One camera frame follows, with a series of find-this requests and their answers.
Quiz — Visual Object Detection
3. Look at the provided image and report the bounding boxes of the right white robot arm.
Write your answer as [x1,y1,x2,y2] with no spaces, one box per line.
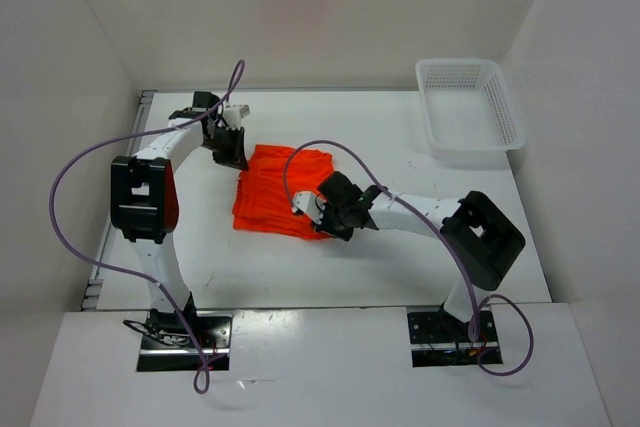
[293,172,526,340]

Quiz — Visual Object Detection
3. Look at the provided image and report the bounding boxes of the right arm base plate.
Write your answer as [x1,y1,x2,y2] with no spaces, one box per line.
[407,307,503,368]

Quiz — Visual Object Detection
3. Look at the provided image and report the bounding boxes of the white plastic basket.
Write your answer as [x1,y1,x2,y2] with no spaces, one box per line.
[415,58,526,161]

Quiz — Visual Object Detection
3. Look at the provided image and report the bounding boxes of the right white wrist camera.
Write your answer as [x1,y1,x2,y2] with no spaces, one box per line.
[292,191,325,224]

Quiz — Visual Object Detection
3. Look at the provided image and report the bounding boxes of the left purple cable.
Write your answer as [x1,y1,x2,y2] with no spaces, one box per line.
[49,59,246,393]

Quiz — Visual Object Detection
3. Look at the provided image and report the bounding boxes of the purple cable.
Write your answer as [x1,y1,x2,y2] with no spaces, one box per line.
[49,59,246,393]
[282,139,535,377]

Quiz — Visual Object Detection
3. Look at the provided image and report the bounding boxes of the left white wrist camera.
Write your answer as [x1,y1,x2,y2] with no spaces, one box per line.
[221,104,251,130]

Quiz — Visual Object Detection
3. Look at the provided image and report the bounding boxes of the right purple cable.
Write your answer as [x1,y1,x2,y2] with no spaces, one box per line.
[282,139,535,377]

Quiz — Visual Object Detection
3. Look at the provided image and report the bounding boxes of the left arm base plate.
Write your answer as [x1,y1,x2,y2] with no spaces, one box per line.
[128,311,233,373]

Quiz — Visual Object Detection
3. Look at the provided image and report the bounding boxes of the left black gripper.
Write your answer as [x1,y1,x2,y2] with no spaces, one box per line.
[202,125,248,171]

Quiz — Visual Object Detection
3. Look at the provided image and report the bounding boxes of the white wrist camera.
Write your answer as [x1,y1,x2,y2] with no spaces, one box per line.
[221,104,251,130]
[292,191,325,224]

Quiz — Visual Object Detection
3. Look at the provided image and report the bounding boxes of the orange mesh shorts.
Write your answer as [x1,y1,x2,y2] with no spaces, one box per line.
[232,144,334,241]

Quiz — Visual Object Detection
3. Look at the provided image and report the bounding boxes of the aluminium table edge rail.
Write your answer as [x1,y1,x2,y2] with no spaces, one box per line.
[80,90,156,311]

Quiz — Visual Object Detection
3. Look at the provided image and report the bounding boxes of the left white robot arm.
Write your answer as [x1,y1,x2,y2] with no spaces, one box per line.
[110,91,250,347]

